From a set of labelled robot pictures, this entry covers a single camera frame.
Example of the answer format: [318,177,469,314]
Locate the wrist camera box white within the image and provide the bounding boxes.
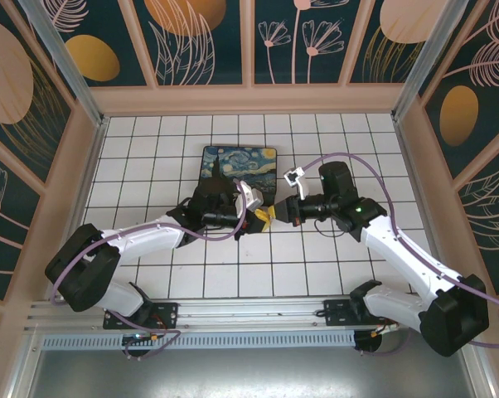
[283,166,308,201]
[234,179,266,211]

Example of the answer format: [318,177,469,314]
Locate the grey slotted cable duct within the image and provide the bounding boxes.
[40,330,357,350]

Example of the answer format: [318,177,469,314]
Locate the grey metal sheet panel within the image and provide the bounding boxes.
[23,327,481,398]

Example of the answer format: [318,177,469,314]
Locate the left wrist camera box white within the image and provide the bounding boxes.
[234,179,266,211]

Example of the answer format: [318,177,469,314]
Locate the aluminium side rail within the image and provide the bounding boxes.
[392,117,457,294]
[66,117,110,233]

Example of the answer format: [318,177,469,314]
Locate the aluminium frame post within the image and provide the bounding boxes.
[391,0,473,122]
[18,0,110,128]

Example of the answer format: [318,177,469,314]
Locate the left base red wire bundle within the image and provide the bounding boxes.
[122,317,170,347]

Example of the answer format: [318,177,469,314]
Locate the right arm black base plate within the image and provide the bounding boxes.
[322,298,400,329]

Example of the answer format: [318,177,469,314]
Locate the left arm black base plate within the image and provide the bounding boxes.
[103,302,181,331]

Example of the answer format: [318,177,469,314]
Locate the aluminium mounting rail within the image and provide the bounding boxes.
[23,293,479,333]

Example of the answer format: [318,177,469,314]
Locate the base red wire bundle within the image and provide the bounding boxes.
[122,317,170,347]
[354,313,400,339]

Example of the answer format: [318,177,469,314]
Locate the starry night painted box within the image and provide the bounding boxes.
[199,143,280,206]

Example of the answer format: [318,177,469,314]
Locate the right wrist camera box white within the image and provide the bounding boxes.
[283,166,308,201]

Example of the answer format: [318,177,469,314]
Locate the right base red wire bundle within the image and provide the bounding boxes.
[354,313,400,339]

